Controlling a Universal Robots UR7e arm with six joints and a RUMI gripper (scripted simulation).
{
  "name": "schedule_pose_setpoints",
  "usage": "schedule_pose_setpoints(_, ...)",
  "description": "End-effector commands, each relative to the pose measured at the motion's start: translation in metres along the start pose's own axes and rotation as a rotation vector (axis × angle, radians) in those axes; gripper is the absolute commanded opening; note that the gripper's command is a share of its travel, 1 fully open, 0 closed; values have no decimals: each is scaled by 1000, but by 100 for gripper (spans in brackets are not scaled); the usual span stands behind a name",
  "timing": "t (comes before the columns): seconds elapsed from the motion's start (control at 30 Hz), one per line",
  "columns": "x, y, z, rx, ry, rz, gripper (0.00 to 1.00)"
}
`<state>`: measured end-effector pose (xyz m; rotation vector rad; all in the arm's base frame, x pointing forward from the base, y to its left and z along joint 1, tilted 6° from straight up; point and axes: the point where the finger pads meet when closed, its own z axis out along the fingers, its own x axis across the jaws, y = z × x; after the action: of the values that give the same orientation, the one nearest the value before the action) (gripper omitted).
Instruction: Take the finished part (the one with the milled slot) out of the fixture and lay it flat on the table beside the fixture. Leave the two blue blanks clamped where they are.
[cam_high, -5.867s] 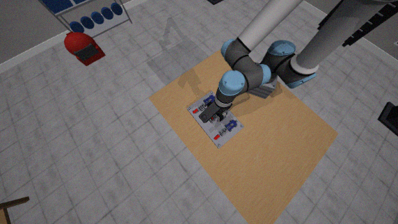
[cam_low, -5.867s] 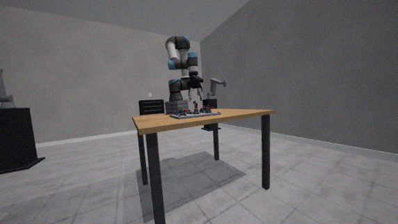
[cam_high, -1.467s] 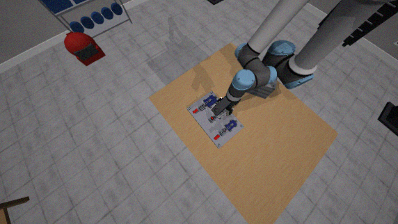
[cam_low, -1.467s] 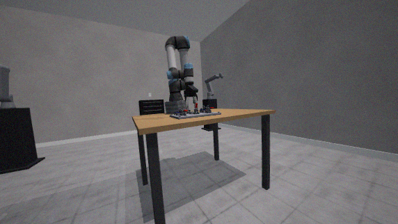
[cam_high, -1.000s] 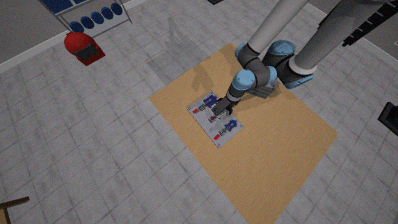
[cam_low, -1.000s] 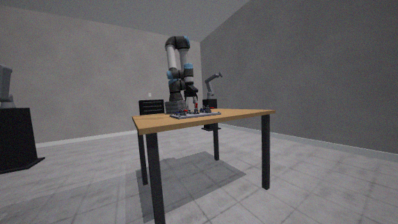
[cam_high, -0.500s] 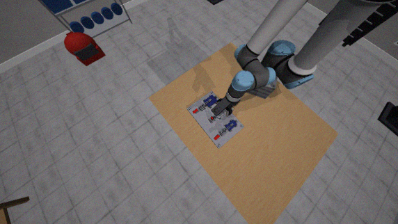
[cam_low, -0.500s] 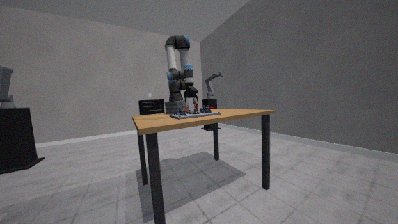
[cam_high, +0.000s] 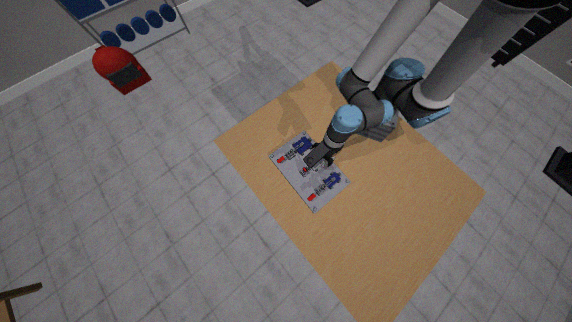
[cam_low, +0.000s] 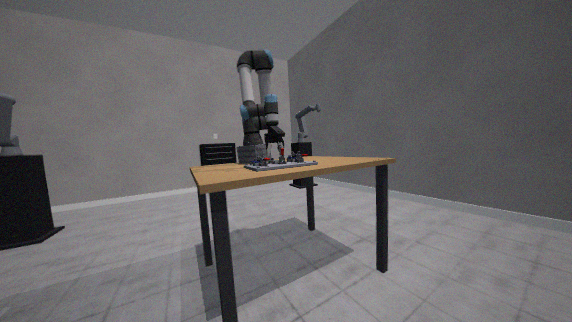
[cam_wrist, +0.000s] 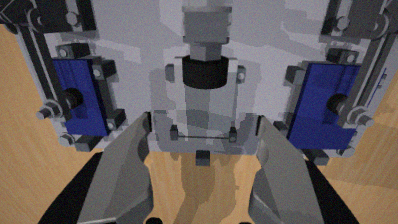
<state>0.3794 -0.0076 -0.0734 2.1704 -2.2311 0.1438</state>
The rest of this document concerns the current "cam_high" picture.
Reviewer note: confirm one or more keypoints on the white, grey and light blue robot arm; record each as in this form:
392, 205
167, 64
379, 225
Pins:
491, 25

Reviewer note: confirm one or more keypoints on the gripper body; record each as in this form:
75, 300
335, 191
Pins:
332, 152

